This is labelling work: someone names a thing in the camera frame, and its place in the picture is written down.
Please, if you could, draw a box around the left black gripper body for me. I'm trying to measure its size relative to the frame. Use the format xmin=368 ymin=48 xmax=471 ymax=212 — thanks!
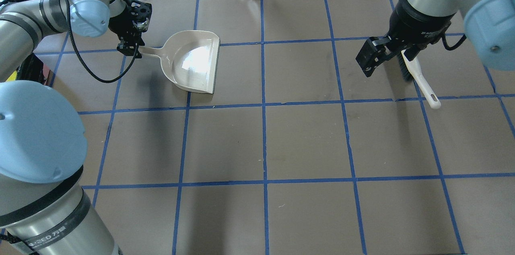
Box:
xmin=109 ymin=0 xmax=152 ymax=50

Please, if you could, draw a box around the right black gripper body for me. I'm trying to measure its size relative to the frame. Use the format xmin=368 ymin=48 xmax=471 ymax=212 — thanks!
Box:
xmin=356 ymin=2 xmax=451 ymax=69

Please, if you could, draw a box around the white hand brush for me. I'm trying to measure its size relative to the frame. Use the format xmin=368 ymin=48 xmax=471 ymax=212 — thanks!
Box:
xmin=398 ymin=50 xmax=441 ymax=109

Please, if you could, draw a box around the beige plastic dustpan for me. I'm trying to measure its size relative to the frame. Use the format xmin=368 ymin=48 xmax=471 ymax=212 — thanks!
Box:
xmin=139 ymin=30 xmax=220 ymax=95

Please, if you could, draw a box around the yellow green sponge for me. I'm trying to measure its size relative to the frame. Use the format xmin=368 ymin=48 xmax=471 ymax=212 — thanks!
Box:
xmin=6 ymin=71 xmax=18 ymax=82

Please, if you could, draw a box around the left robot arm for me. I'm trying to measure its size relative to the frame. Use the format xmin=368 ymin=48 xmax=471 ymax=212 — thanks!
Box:
xmin=1 ymin=0 xmax=152 ymax=255

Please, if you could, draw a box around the black lined trash bin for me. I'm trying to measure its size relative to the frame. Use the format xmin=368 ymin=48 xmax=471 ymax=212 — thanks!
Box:
xmin=15 ymin=53 xmax=53 ymax=86

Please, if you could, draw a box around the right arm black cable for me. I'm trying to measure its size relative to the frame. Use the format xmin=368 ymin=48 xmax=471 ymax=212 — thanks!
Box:
xmin=441 ymin=30 xmax=468 ymax=51

